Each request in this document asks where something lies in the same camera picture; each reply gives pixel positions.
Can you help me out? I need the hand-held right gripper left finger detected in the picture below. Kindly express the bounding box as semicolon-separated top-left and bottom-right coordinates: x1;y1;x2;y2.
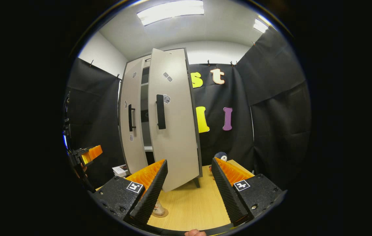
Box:
93;159;169;226

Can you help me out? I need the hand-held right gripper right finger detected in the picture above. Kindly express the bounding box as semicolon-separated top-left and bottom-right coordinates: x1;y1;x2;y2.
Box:
212;157;287;227

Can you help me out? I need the white cabinet door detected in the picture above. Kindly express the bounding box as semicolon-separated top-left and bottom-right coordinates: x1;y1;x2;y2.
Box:
119;56;152;174
148;48;201;192

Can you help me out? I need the white and grey cabinet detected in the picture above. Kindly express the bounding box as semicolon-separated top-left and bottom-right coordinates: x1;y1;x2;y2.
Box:
117;48;204;188

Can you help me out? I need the penguin plush toy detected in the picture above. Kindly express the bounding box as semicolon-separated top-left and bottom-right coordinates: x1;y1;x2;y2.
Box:
210;151;229;180

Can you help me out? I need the black backdrop cloth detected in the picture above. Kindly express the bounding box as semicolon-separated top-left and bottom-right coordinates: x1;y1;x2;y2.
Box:
64;26;311;191

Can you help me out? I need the long ceiling light panel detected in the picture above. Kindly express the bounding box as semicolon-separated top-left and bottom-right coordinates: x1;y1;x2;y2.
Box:
137;0;205;27

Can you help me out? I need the small ceiling light panel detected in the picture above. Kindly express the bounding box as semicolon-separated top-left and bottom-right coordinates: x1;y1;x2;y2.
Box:
253;18;269;34

